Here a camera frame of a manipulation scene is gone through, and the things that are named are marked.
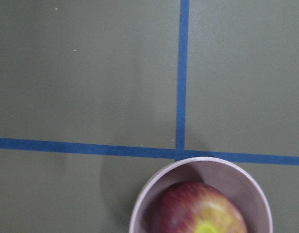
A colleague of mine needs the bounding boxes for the red apple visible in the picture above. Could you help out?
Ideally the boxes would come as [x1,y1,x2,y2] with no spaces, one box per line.
[151,182,248,233]

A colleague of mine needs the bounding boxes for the pink bowl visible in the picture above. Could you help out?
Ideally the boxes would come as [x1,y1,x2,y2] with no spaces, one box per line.
[129,157,273,233]

